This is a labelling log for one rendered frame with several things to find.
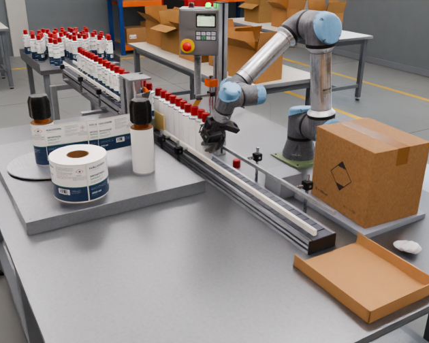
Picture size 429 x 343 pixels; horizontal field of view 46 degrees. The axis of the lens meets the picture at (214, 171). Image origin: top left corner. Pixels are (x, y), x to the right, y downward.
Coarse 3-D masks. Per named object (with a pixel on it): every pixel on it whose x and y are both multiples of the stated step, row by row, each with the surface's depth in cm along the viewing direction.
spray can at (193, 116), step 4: (192, 108) 214; (196, 108) 214; (192, 112) 215; (196, 112) 215; (192, 116) 215; (196, 116) 215; (192, 120) 215; (192, 124) 216; (192, 128) 216; (192, 132) 217; (192, 136) 218; (192, 140) 219; (192, 144) 219
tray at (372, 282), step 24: (360, 240) 162; (312, 264) 152; (336, 264) 152; (360, 264) 152; (384, 264) 152; (408, 264) 146; (336, 288) 136; (360, 288) 141; (384, 288) 141; (408, 288) 141; (360, 312) 130; (384, 312) 130
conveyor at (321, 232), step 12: (156, 132) 247; (192, 156) 218; (228, 168) 206; (228, 180) 195; (264, 192) 186; (264, 204) 177; (300, 216) 169; (300, 228) 162; (324, 228) 162; (312, 240) 156
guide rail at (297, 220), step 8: (184, 144) 222; (192, 152) 216; (208, 160) 205; (216, 168) 200; (232, 176) 191; (240, 184) 186; (248, 184) 184; (256, 192) 178; (264, 200) 175; (280, 208) 167; (288, 216) 164; (296, 216) 162; (296, 224) 161; (304, 224) 158; (312, 232) 155
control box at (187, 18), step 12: (180, 12) 208; (192, 12) 207; (204, 12) 207; (216, 12) 206; (180, 24) 210; (192, 24) 209; (216, 24) 209; (180, 36) 212; (192, 36) 211; (180, 48) 214; (192, 48) 213; (204, 48) 213; (216, 48) 212
